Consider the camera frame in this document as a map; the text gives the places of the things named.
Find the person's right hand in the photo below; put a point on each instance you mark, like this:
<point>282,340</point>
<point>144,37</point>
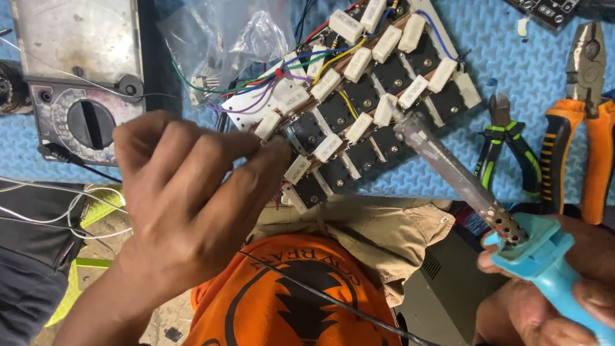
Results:
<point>528,320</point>

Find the person's left hand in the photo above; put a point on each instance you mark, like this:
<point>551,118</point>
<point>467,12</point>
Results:
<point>181,212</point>

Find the person's right fingers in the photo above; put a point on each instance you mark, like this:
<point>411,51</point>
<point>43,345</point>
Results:
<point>610,308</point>

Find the grey metal vented casing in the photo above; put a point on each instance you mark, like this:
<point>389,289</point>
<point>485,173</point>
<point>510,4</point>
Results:
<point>428,317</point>

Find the green black side cutters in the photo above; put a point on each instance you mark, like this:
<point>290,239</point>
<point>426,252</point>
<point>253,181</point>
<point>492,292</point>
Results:
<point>503,129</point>

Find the person's khaki trousers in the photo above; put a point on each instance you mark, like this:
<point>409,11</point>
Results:
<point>380,235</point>

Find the blue foam mat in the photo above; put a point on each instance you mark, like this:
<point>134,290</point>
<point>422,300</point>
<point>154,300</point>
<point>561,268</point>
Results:
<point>517,63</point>

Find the green printed circuit board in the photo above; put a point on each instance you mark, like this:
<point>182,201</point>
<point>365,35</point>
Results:
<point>539,4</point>

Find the rows of black power transistors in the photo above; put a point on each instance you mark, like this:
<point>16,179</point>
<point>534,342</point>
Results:
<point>395,76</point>

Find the person's orange printed shirt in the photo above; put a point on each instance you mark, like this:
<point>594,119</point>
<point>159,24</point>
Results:
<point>283,326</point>

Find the rows of white ceramic resistors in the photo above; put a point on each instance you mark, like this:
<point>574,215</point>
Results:
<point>357,65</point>

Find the amplifier circuit board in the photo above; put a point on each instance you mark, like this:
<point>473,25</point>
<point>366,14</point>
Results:
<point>247,103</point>

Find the clear plastic bag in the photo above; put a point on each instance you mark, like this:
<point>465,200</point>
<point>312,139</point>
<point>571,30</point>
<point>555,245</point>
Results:
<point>242,28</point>

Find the small transistor with metal legs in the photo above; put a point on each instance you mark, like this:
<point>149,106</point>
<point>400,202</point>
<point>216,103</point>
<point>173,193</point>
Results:
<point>204,82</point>

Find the neon yellow fabric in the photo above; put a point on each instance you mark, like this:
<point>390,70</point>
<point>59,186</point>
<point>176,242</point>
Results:
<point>100,208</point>

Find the black test lead plug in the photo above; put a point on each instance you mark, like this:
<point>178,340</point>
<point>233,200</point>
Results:
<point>61,154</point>

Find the analog multimeter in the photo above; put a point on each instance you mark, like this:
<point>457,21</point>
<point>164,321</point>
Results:
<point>75,30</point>

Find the white metal rail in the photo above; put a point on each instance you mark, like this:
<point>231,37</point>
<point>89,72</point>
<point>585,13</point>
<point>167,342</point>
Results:
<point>427,11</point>

